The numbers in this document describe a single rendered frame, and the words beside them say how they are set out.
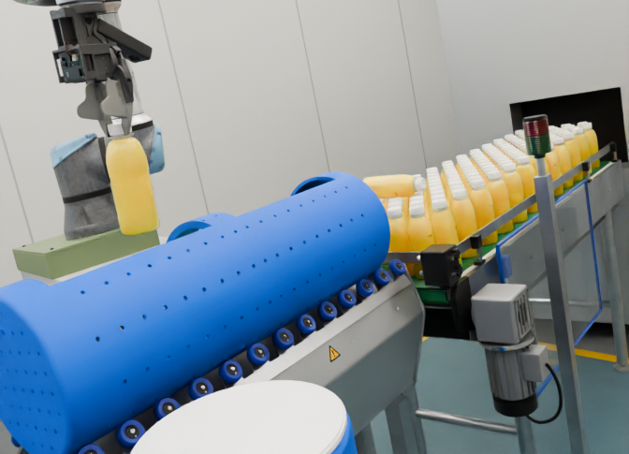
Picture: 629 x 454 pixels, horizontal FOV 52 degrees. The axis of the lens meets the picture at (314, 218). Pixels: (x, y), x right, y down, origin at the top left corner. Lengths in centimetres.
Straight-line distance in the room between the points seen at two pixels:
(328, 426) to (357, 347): 67
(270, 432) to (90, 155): 95
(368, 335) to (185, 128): 310
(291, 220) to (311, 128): 372
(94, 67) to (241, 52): 367
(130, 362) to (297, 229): 46
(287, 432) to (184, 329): 35
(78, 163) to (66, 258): 23
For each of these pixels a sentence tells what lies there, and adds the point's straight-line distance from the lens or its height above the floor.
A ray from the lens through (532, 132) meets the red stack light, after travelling 179.
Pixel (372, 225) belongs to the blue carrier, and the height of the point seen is 111.
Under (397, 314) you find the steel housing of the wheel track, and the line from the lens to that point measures 161.
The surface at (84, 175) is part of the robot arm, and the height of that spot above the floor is 135.
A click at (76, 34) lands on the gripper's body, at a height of 159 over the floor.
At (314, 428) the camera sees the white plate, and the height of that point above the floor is 104.
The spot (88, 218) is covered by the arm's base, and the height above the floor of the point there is 125.
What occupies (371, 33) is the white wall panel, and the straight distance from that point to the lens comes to 561.
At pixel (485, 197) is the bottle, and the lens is 194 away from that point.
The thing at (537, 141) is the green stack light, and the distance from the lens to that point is 179.
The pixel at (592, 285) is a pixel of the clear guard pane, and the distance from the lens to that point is 252.
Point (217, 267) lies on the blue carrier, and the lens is 116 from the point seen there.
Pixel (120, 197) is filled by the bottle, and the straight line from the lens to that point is 114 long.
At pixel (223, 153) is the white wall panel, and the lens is 454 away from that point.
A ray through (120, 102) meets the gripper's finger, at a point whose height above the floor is 148.
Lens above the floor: 142
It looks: 10 degrees down
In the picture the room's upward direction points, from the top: 11 degrees counter-clockwise
